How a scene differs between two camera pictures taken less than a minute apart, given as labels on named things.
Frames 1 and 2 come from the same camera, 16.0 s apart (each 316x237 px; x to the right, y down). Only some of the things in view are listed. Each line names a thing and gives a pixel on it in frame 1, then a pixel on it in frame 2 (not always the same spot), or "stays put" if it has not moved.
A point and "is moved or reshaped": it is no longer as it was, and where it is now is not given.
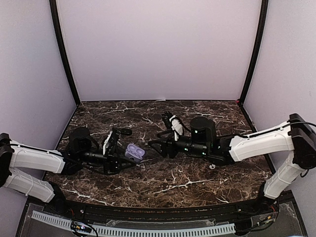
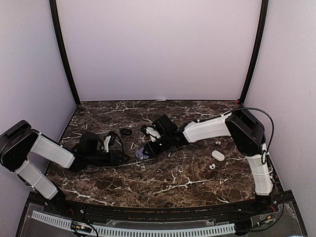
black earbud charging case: x=126 y=132 stays put
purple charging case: x=135 y=152 is moved or reshaped
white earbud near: x=213 y=165 stays put
